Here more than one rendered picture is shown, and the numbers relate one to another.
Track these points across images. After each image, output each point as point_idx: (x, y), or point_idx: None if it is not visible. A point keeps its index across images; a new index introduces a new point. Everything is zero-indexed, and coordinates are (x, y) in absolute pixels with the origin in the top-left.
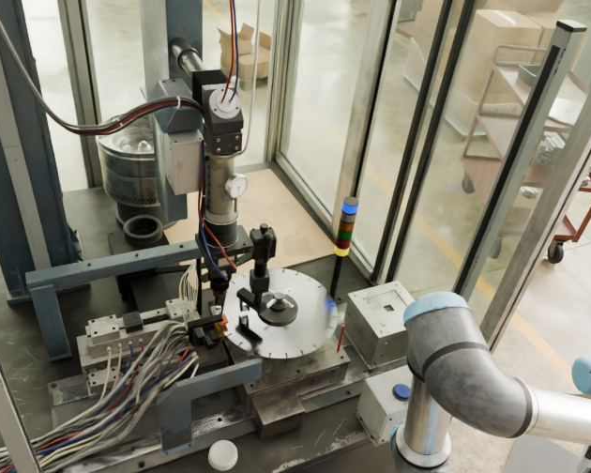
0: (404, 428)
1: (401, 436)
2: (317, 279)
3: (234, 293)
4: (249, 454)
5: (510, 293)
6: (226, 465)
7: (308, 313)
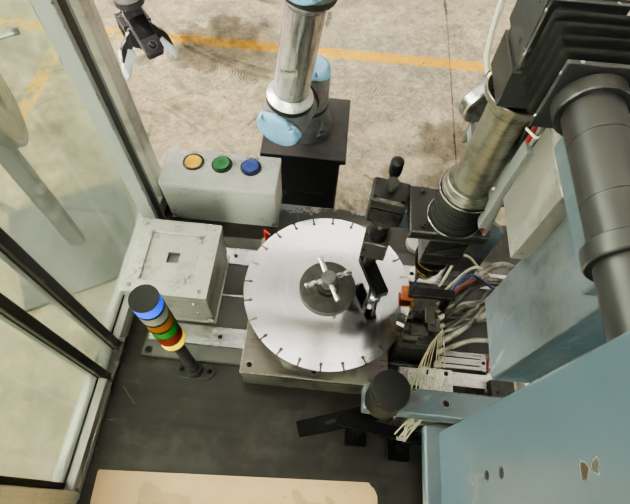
0: (307, 91)
1: (306, 101)
2: (180, 424)
3: (370, 338)
4: (395, 236)
5: (117, 62)
6: None
7: (293, 265)
